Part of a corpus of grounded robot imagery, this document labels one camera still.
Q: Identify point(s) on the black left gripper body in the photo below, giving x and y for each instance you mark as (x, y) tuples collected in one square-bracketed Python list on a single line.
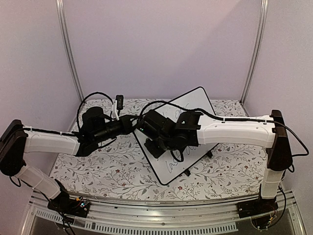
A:
[(105, 134)]

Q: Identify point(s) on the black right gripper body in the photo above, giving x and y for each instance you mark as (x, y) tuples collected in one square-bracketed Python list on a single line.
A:
[(163, 147)]

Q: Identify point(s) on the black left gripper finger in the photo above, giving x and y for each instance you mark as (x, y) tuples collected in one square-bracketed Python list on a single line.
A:
[(129, 127), (130, 118)]

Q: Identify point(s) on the white whiteboard black frame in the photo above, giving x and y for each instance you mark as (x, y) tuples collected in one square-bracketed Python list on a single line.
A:
[(166, 168)]

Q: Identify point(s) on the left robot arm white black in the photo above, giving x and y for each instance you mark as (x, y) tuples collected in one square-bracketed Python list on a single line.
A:
[(18, 139)]

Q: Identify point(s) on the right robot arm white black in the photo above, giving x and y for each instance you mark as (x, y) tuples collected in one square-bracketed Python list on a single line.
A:
[(198, 127)]

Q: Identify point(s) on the black whiteboard stand clip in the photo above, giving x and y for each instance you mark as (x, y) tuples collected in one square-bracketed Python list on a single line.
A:
[(209, 154), (187, 173)]

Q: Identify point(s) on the floral patterned table mat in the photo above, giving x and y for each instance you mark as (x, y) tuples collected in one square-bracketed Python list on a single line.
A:
[(120, 170)]

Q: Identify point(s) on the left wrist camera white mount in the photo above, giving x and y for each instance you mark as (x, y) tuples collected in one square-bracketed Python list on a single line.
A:
[(117, 106)]

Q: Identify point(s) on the front aluminium rail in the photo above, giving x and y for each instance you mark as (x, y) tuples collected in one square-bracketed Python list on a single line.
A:
[(109, 216)]

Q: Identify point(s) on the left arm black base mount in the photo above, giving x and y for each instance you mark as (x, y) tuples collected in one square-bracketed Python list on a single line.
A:
[(64, 204)]

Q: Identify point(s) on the left aluminium frame post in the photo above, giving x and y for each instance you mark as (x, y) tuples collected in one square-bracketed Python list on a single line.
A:
[(68, 50)]

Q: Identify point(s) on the aluminium frame post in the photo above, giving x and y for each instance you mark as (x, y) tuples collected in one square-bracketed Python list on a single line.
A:
[(256, 50), (68, 50)]

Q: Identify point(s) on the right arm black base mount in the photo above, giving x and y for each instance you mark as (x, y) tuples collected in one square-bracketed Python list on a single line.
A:
[(256, 207)]

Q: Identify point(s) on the right aluminium frame post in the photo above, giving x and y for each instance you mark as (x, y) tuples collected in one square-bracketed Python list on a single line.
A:
[(256, 50)]

